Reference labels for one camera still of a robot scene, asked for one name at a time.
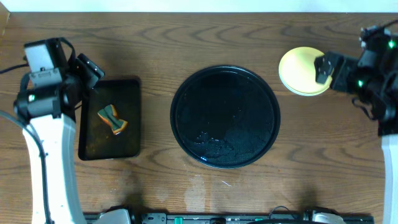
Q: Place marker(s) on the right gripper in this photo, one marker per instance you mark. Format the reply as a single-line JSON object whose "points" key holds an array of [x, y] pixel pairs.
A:
{"points": [[346, 65]]}

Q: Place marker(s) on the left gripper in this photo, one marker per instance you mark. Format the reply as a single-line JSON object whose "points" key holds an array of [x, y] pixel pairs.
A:
{"points": [[90, 69]]}

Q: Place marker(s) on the yellow plate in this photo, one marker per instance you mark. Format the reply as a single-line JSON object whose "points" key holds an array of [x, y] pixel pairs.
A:
{"points": [[297, 68]]}

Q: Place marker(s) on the orange green scrub sponge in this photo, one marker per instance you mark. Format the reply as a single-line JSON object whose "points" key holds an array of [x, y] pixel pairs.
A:
{"points": [[110, 116]]}

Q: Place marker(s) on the pale blue plate back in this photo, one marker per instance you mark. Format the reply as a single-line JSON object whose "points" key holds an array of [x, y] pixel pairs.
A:
{"points": [[301, 93]]}

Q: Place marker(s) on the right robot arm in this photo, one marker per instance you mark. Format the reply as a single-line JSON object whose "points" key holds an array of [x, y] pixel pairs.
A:
{"points": [[372, 78]]}

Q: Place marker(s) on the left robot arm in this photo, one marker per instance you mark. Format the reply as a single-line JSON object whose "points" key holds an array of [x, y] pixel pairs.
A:
{"points": [[45, 105]]}

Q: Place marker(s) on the black rectangular tray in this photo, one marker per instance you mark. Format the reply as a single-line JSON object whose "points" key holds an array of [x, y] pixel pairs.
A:
{"points": [[96, 139]]}

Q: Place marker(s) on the round black serving tray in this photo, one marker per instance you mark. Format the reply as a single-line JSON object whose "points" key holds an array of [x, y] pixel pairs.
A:
{"points": [[225, 116]]}

